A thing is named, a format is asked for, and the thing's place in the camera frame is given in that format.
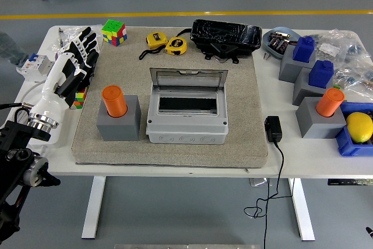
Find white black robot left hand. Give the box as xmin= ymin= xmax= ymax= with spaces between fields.
xmin=30 ymin=26 xmax=100 ymax=121

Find orange cylinder battery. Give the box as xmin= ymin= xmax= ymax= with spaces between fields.
xmin=315 ymin=87 xmax=346 ymax=118
xmin=101 ymin=85 xmax=128 ymax=118

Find grey electrical box clear lid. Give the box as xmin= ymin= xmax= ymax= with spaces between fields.
xmin=145 ymin=66 xmax=229 ymax=145

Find white circuit breaker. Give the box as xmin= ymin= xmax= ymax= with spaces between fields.
xmin=16 ymin=52 xmax=56 ymax=83

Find colourful puzzle cube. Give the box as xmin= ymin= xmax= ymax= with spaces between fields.
xmin=69 ymin=87 xmax=89 ymax=110
xmin=101 ymin=19 xmax=128 ymax=47

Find clear bag with white parts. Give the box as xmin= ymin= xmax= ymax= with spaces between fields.
xmin=48 ymin=24 xmax=104 ymax=57

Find black table control panel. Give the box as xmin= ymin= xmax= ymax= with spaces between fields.
xmin=327 ymin=178 xmax=373 ymax=187

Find white table leg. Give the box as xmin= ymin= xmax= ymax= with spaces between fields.
xmin=80 ymin=176 xmax=106 ymax=240
xmin=288 ymin=177 xmax=316 ymax=241

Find grey block holder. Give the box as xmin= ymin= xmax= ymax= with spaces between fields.
xmin=96 ymin=94 xmax=142 ymax=142
xmin=278 ymin=45 xmax=317 ymax=83
xmin=292 ymin=67 xmax=335 ymax=107
xmin=295 ymin=96 xmax=347 ymax=139

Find blue plastic bin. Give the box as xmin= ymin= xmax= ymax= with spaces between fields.
xmin=334 ymin=101 xmax=373 ymax=158

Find yellow lemon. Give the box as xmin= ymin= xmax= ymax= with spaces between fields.
xmin=346 ymin=111 xmax=373 ymax=145

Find yellow tape measure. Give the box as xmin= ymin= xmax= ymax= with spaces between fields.
xmin=164 ymin=29 xmax=192 ymax=56
xmin=138 ymin=31 xmax=169 ymax=61

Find black power adapter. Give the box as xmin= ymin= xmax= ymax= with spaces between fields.
xmin=263 ymin=115 xmax=283 ymax=143

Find grey-brown mat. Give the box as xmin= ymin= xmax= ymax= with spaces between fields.
xmin=71 ymin=26 xmax=269 ymax=170

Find blue bottle-shaped block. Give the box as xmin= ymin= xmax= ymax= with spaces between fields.
xmin=292 ymin=36 xmax=316 ymax=64
xmin=308 ymin=59 xmax=335 ymax=89

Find black plastic tray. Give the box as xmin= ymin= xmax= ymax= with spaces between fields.
xmin=189 ymin=19 xmax=262 ymax=65

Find clear bags of components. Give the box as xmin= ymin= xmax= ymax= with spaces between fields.
xmin=310 ymin=29 xmax=373 ymax=101

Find blue-grey bowl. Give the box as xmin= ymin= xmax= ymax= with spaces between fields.
xmin=262 ymin=26 xmax=301 ymax=59

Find dark small parts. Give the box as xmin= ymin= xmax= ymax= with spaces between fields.
xmin=268 ymin=30 xmax=292 ymax=54

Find black adapter cord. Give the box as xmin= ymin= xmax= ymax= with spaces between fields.
xmin=243 ymin=141 xmax=295 ymax=249

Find silver bracket under table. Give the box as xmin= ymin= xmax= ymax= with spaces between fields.
xmin=249 ymin=177 xmax=272 ymax=187

